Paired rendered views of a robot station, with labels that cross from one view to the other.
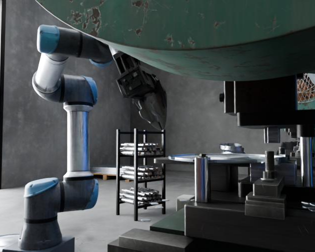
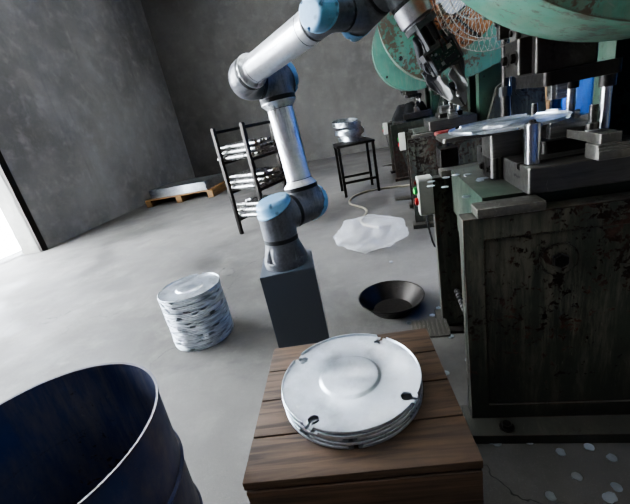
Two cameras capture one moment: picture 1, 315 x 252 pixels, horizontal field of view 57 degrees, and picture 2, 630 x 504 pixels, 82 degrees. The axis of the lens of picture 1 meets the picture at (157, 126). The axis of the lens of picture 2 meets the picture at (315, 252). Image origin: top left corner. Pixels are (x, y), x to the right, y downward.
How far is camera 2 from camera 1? 0.62 m
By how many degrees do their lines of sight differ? 27
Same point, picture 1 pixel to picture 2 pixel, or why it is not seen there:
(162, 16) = not seen: outside the picture
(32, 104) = (32, 118)
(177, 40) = not seen: outside the picture
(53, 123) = (76, 141)
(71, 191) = (306, 201)
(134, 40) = not seen: outside the picture
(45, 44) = (326, 19)
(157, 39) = not seen: outside the picture
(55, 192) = (294, 207)
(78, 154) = (300, 159)
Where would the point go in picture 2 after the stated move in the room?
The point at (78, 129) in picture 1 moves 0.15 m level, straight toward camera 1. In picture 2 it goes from (291, 129) to (317, 125)
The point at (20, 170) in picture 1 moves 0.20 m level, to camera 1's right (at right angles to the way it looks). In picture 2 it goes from (62, 218) to (78, 214)
